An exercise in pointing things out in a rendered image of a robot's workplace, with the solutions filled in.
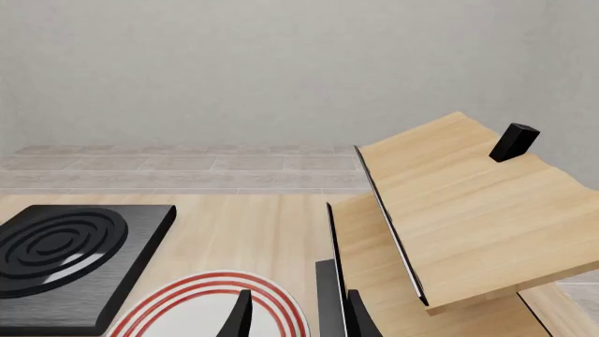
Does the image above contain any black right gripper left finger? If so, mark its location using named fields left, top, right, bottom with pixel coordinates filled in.
left=215, top=289, right=254, bottom=337

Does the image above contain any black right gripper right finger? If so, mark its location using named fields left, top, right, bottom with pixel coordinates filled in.
left=347, top=289, right=385, bottom=337

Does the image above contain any white plate with red rings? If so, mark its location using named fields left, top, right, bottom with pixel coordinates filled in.
left=105, top=269, right=311, bottom=337

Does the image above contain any pale wooden wavy-topped rack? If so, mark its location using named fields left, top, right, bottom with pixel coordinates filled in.
left=314, top=110, right=599, bottom=337

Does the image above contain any flat black stove plate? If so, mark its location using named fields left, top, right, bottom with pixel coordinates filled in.
left=0, top=204, right=178, bottom=337

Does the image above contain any small black block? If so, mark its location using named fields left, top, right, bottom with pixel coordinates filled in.
left=488, top=122, right=541, bottom=164

